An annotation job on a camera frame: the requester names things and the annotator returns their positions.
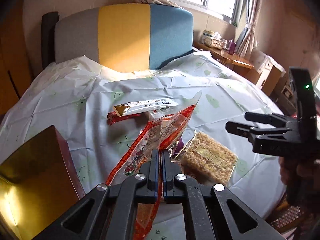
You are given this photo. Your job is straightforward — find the large orange red snack bag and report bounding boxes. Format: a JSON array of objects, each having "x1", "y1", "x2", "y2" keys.
[{"x1": 106, "y1": 91, "x2": 202, "y2": 239}]

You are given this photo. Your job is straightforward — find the right hand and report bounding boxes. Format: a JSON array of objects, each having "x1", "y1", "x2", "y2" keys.
[{"x1": 279, "y1": 157, "x2": 319, "y2": 190}]

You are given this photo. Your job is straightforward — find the white cabinet by curtain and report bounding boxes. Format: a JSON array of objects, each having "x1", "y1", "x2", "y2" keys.
[{"x1": 249, "y1": 49, "x2": 286, "y2": 96}]

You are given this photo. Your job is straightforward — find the clear rice cracker pack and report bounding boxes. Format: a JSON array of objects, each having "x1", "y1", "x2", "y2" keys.
[{"x1": 171, "y1": 132, "x2": 238, "y2": 186}]

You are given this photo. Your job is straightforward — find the wooden side desk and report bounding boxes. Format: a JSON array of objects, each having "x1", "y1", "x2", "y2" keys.
[{"x1": 193, "y1": 41, "x2": 254, "y2": 76}]

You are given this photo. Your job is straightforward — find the woven rattan chair seat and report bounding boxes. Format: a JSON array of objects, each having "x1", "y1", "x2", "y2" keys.
[{"x1": 265, "y1": 197, "x2": 306, "y2": 233}]

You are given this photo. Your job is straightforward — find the purple snack packet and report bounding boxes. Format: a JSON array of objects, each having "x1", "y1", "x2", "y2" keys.
[{"x1": 174, "y1": 138, "x2": 184, "y2": 154}]

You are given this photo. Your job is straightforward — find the gold red gift box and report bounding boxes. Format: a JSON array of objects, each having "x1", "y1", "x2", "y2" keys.
[{"x1": 1, "y1": 126, "x2": 85, "y2": 239}]

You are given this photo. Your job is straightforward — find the purple bottle on desk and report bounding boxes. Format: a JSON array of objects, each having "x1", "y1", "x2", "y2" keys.
[{"x1": 228, "y1": 39, "x2": 236, "y2": 55}]

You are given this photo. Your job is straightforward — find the small red snack packet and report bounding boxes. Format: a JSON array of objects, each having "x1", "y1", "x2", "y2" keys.
[{"x1": 107, "y1": 111, "x2": 141, "y2": 126}]

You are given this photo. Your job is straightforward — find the tissue box on desk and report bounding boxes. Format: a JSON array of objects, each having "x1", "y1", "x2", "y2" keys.
[{"x1": 202, "y1": 30, "x2": 223, "y2": 49}]

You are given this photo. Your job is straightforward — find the white gold snack bar packet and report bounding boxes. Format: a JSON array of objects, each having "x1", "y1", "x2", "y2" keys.
[{"x1": 113, "y1": 98, "x2": 178, "y2": 117}]

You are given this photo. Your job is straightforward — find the white green patterned tablecloth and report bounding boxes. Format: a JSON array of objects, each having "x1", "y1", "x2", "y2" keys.
[{"x1": 0, "y1": 51, "x2": 288, "y2": 240}]

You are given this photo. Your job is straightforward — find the beige curtain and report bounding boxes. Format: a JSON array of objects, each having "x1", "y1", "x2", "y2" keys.
[{"x1": 236, "y1": 0, "x2": 262, "y2": 60}]

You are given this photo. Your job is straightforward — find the grey yellow blue chair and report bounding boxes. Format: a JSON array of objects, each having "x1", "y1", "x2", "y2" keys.
[{"x1": 54, "y1": 3, "x2": 193, "y2": 73}]

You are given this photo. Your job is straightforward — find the black camera box green light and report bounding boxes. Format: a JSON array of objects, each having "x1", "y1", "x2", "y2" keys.
[{"x1": 289, "y1": 67, "x2": 317, "y2": 141}]

